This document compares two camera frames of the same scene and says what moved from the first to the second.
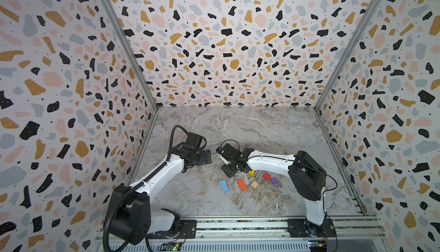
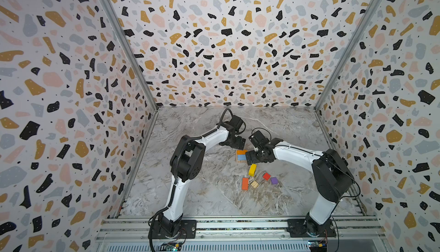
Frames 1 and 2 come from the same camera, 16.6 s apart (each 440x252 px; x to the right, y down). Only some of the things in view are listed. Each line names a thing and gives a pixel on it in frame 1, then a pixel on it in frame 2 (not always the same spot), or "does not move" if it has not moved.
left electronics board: x=170 y=246 does not move
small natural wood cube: x=255 y=184 does not move
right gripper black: x=228 y=161 -> x=261 y=152
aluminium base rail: x=357 y=233 does not move
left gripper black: x=202 y=158 -> x=236 y=145
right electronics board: x=315 y=245 does not move
